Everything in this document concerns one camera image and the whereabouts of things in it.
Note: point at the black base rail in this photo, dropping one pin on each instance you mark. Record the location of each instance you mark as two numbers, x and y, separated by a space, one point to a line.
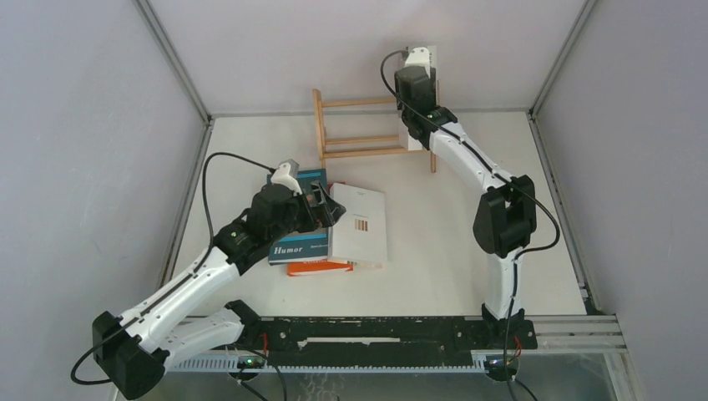
384 342

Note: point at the wooden book rack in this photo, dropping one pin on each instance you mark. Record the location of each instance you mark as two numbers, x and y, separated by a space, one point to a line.
357 128

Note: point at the orange book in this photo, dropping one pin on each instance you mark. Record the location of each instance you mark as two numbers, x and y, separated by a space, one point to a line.
306 268

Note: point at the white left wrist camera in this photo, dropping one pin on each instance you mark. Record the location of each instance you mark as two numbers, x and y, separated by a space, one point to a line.
286 175

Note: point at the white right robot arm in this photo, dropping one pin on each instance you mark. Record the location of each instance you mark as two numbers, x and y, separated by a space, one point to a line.
505 215

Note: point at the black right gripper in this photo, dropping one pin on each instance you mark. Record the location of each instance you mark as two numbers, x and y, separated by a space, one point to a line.
401 101

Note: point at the white Singularity palm book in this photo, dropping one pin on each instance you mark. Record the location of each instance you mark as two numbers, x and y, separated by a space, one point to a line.
432 49

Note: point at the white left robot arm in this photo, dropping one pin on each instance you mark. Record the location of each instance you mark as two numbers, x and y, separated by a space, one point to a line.
137 347

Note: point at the grey notebook with elastic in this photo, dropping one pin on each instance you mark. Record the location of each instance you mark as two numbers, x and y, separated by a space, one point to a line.
406 141

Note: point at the white thick book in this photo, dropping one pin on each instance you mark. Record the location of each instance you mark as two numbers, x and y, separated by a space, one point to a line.
360 236

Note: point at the teal Humor book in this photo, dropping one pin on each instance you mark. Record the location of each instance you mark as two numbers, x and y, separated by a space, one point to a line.
305 246

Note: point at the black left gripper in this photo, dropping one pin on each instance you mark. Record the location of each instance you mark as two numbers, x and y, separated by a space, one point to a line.
333 210

